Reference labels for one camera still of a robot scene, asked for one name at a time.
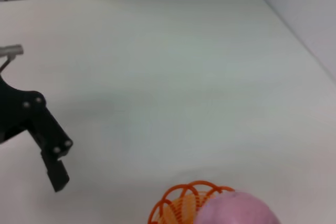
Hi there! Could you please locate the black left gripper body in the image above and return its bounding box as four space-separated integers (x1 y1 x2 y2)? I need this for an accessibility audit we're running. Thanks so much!
0 76 47 145

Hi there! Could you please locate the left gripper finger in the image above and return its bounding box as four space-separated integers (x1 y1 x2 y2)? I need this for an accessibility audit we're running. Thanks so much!
25 105 74 193

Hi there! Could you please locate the orange plastic woven basket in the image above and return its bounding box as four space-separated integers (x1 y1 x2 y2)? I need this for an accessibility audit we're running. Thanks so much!
148 180 237 224

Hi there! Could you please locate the pink peach toy green leaf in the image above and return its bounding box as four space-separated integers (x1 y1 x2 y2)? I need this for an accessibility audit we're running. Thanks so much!
195 191 283 224

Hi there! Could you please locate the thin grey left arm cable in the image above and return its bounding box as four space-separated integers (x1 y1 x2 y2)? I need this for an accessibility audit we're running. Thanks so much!
0 55 16 74

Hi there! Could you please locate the silver left arm cable connector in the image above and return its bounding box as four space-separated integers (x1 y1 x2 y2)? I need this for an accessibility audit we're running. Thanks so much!
0 45 24 57

